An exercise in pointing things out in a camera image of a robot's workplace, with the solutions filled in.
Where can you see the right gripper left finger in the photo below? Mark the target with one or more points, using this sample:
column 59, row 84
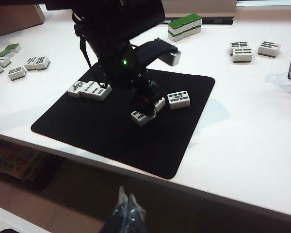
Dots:
column 118, row 223

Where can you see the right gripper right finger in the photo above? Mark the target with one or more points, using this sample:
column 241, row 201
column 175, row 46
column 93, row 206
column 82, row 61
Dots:
column 135, row 223

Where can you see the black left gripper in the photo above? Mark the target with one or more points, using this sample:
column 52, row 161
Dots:
column 145, row 87

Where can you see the bird print mahjong tile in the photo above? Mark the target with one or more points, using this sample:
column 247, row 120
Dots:
column 75, row 88

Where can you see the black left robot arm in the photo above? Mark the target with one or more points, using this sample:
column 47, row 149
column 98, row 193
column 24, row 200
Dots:
column 111, row 24

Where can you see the dark green print mahjong tile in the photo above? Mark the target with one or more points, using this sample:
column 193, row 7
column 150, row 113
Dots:
column 42, row 62
column 1, row 61
column 240, row 44
column 16, row 72
column 242, row 54
column 30, row 63

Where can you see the black mouse mat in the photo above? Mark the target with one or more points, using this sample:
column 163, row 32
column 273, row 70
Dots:
column 111, row 150

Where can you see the colourful printed box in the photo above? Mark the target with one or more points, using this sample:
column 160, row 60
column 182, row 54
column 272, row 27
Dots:
column 14, row 157

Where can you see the brown cardboard box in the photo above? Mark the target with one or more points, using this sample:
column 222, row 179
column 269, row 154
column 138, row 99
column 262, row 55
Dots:
column 14, row 19

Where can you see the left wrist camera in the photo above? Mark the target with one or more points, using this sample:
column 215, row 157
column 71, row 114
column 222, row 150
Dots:
column 172, row 58

